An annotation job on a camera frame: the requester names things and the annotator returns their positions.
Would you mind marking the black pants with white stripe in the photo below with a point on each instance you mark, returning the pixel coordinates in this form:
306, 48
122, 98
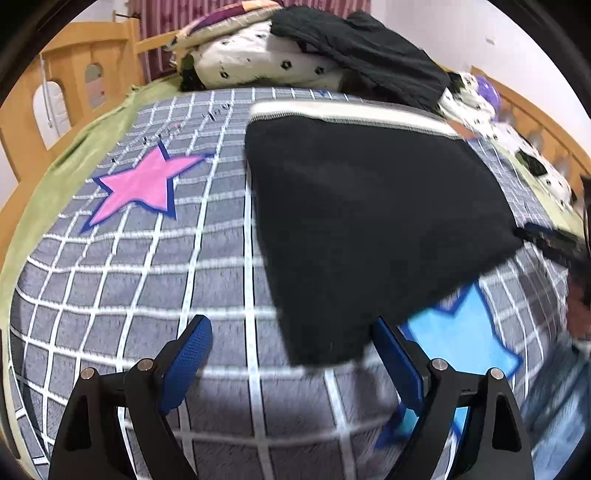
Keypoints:
360, 207

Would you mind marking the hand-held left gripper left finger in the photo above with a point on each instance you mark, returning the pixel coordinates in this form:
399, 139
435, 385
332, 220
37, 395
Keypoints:
189, 360

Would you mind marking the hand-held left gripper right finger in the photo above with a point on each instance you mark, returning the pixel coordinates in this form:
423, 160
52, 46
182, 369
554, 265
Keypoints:
397, 364

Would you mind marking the white dotted quilt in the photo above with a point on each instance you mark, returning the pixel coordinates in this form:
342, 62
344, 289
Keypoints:
258, 60

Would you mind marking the purple plush toy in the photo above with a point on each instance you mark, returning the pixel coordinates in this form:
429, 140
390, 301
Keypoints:
487, 90

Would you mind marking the small dark cloth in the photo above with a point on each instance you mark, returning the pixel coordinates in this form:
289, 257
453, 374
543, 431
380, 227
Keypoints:
532, 162

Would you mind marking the black garment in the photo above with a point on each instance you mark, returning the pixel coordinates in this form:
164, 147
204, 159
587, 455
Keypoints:
369, 50

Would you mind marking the grey checked blanket with stars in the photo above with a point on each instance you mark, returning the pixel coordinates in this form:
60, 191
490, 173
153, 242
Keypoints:
138, 300

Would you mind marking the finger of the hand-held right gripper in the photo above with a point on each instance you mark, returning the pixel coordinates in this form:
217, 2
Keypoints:
556, 244

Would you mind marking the purple and orange quilt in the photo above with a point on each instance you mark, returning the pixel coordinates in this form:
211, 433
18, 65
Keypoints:
217, 25

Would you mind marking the wooden bed frame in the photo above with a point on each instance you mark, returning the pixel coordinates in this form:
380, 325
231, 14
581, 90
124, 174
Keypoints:
69, 60

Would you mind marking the person's right forearm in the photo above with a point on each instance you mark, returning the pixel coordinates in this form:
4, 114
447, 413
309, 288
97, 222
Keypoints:
579, 309

